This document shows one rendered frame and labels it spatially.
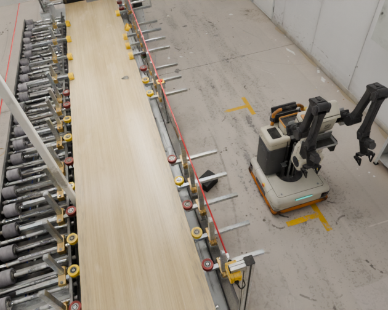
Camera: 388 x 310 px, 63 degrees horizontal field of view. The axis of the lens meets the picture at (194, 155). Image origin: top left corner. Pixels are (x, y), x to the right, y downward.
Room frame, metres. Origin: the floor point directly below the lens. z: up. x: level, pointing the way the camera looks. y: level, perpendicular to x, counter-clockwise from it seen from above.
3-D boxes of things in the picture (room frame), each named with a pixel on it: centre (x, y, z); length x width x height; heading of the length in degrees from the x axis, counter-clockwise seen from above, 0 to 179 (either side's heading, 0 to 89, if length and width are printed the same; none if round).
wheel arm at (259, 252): (0.90, -0.20, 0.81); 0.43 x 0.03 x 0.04; 102
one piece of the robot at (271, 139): (2.10, -0.96, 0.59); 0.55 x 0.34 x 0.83; 101
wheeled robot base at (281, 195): (2.01, -0.98, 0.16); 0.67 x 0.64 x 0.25; 11
